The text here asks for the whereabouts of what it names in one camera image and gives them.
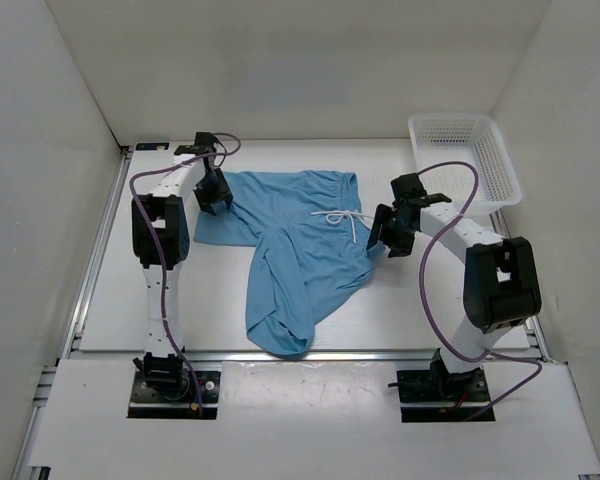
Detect light blue shorts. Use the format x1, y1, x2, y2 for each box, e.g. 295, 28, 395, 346
194, 170, 384, 357

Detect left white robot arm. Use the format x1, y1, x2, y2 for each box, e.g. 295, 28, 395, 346
129, 132, 241, 409

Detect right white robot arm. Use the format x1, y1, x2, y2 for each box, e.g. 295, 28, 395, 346
367, 173, 542, 400

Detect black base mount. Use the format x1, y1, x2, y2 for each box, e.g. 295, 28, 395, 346
127, 370, 221, 420
387, 369, 496, 423

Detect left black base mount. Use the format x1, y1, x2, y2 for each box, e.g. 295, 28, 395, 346
127, 370, 221, 420

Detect white plastic basket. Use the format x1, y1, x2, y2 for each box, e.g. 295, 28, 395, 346
408, 113, 522, 215

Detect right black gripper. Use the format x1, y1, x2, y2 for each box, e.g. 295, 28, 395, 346
366, 203, 416, 258

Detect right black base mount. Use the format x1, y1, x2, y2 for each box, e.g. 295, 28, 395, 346
387, 369, 496, 423

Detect aluminium frame rail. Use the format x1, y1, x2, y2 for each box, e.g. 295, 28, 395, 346
54, 144, 551, 366

